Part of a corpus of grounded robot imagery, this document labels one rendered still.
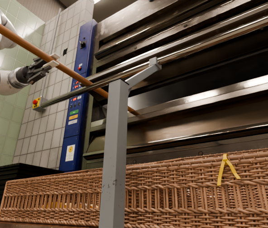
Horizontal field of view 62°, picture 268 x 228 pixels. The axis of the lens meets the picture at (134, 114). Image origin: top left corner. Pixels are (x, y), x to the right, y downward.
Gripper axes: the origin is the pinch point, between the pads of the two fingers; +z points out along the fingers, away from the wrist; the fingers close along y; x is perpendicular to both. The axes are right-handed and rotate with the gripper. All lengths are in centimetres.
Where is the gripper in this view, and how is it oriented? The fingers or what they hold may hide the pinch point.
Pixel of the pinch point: (51, 61)
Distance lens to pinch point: 102.5
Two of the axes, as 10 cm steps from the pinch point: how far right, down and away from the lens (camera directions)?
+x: -5.6, -3.5, -7.5
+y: -0.2, 9.1, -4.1
